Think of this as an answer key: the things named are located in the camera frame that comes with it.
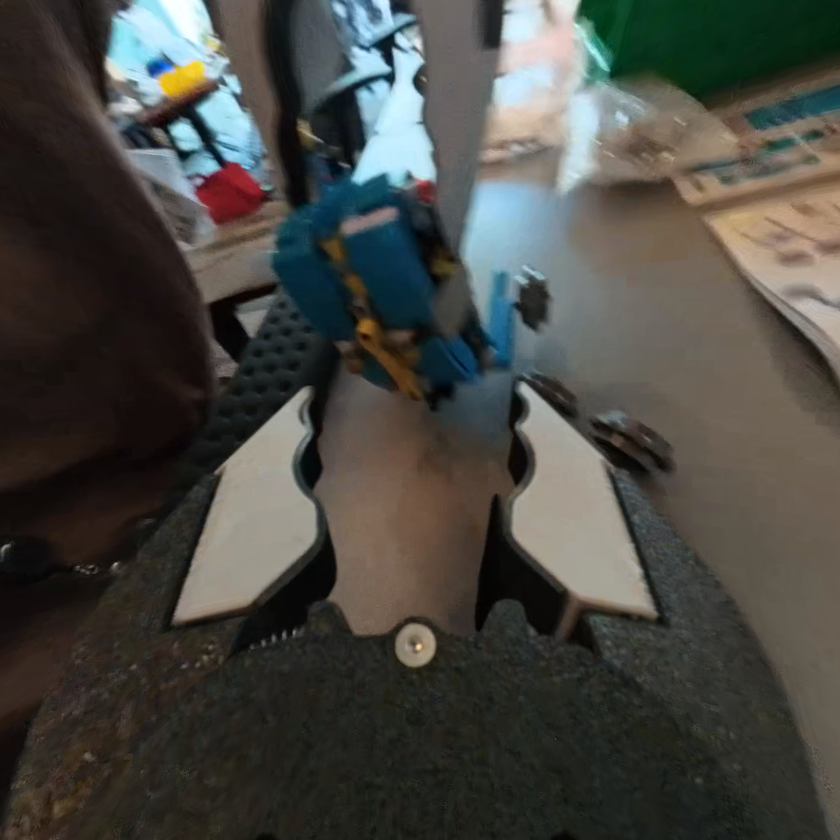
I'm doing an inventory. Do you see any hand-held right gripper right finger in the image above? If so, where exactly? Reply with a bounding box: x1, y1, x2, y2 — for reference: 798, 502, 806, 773
500, 379, 660, 643

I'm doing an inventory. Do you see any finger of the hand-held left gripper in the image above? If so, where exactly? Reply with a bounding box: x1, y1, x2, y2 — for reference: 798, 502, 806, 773
210, 0, 350, 208
407, 0, 506, 336

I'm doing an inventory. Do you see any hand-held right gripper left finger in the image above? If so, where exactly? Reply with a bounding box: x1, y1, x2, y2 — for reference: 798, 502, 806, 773
171, 386, 329, 626

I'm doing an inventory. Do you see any blue brick toy car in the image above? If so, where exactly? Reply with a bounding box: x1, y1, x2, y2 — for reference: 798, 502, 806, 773
272, 174, 496, 411

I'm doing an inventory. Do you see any grey desk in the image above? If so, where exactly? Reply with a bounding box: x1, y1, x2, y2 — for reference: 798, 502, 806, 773
190, 151, 840, 840

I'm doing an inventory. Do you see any yellow container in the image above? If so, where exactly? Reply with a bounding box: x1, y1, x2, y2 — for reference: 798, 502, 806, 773
157, 60, 207, 99

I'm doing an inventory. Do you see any small dark side table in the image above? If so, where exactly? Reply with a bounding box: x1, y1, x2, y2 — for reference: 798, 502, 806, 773
141, 82, 227, 165

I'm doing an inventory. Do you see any red bag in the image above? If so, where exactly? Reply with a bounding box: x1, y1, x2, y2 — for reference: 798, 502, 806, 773
193, 161, 266, 224

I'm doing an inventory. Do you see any black dimpled pad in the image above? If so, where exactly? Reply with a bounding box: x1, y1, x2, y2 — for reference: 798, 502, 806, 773
190, 295, 336, 476

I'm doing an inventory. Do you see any clear plastic bag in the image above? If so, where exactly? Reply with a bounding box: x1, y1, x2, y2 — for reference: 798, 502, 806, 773
554, 75, 739, 194

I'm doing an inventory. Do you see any small grey brick piece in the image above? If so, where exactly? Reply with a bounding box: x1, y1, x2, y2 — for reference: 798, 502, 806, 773
515, 266, 552, 332

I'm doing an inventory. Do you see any person's brown top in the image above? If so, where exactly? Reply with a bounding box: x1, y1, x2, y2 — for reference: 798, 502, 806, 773
0, 0, 221, 742

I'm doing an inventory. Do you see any green panel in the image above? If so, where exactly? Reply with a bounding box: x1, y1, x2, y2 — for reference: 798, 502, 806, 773
577, 0, 840, 99

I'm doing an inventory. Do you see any building instruction booklet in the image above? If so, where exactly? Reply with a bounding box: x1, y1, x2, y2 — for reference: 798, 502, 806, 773
705, 190, 840, 382

